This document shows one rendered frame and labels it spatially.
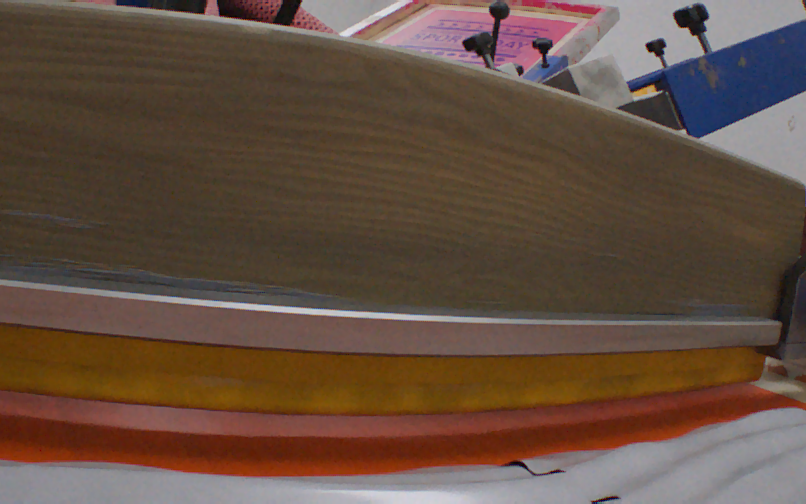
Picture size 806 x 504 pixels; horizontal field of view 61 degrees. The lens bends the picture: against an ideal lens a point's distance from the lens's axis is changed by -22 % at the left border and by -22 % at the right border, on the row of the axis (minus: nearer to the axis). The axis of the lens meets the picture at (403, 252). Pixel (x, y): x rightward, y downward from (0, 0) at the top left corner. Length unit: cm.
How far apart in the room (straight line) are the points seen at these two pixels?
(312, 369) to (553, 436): 8
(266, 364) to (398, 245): 4
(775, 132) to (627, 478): 236
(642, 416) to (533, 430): 6
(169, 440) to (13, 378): 5
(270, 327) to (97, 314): 4
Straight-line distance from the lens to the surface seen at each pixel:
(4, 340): 20
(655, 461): 23
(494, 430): 26
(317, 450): 21
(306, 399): 22
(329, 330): 19
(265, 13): 92
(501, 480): 19
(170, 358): 20
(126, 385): 20
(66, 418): 21
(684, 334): 28
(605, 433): 27
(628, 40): 308
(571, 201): 24
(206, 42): 19
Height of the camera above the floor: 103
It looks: 5 degrees down
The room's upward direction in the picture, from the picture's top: 9 degrees clockwise
